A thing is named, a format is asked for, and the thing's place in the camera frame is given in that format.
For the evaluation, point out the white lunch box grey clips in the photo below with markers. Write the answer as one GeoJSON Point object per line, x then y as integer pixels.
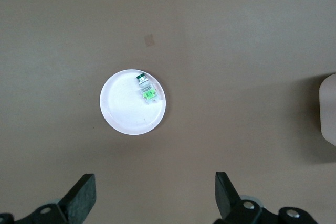
{"type": "Point", "coordinates": [329, 108]}

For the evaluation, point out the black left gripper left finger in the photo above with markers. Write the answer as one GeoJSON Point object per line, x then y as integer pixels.
{"type": "Point", "coordinates": [76, 200]}

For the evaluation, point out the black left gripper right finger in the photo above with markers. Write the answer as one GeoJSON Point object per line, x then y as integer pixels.
{"type": "Point", "coordinates": [228, 203]}

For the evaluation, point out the pink round plate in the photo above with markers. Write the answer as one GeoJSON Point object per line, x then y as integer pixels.
{"type": "Point", "coordinates": [123, 108]}

